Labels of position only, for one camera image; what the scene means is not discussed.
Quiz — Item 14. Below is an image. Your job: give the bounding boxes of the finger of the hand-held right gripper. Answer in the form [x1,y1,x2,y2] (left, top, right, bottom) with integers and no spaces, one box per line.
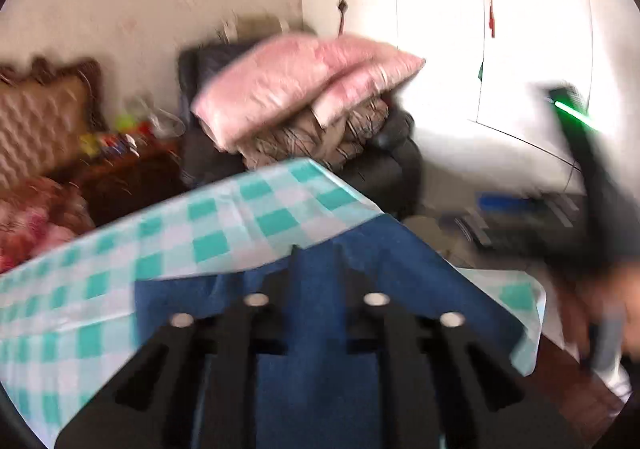
[457,211,588,251]
[477,194,588,214]

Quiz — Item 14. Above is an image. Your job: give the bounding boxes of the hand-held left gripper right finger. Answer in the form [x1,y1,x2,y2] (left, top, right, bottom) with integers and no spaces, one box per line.
[336,244,586,449]

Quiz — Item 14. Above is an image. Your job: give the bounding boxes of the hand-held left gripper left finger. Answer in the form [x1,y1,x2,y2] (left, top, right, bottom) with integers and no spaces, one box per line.
[54,244,303,449]

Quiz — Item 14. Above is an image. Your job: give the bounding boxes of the blue denim pants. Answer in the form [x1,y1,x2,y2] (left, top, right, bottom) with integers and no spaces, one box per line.
[132,214,528,449]

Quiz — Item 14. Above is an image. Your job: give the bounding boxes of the person's right hand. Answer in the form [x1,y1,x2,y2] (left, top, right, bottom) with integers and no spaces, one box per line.
[557,264,640,365]

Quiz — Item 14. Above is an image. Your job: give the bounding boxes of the green white checked tablecloth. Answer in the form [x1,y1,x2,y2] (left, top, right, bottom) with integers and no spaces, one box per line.
[0,158,548,449]

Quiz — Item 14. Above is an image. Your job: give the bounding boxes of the black armchair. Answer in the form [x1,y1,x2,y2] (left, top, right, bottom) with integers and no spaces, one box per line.
[177,43,423,220]

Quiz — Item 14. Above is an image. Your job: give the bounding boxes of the brown striped blanket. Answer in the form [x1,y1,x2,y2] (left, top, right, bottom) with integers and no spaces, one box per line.
[235,96,391,172]

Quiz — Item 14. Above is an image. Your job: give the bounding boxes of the white wardrobe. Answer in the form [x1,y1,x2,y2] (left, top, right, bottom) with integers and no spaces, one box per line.
[300,0,640,194]

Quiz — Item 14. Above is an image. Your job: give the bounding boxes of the dark wooden nightstand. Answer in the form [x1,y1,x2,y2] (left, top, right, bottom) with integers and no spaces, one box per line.
[75,139,186,227]

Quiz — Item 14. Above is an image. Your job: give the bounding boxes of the small pink pillow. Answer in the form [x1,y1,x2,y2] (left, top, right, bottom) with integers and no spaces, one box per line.
[312,54,427,127]

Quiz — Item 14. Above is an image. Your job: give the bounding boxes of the large pink pillow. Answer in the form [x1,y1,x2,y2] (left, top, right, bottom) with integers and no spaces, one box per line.
[191,33,403,152]

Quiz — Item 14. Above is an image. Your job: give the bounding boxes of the white plastic bag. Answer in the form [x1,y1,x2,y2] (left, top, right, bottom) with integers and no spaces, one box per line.
[144,98,187,138]

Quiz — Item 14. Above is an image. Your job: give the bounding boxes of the red floral bedding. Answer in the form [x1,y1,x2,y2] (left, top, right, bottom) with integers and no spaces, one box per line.
[0,176,96,275]

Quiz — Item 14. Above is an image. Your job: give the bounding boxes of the tufted wooden headboard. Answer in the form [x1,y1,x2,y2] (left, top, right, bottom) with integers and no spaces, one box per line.
[0,56,106,190]

